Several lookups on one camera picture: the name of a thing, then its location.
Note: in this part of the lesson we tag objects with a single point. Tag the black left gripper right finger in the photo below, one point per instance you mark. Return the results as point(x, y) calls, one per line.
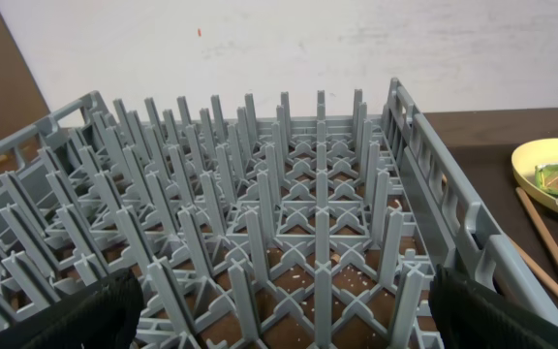
point(469, 315)

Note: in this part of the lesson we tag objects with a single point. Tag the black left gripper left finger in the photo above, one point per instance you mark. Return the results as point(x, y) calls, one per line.
point(104, 314)

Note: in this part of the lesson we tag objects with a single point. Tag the grey plastic dishwasher rack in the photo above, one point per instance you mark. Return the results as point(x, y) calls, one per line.
point(294, 232)

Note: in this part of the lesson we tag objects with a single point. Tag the wooden chopstick left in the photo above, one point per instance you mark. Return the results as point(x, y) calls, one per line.
point(542, 276)

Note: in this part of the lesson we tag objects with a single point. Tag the wooden chopstick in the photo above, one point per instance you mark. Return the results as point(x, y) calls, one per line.
point(542, 276)
point(546, 236)

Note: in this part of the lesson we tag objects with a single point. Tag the wooden chopstick right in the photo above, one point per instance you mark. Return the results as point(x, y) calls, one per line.
point(546, 236)

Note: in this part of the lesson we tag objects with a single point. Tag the yellow round plate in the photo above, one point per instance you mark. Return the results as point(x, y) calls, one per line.
point(524, 160)

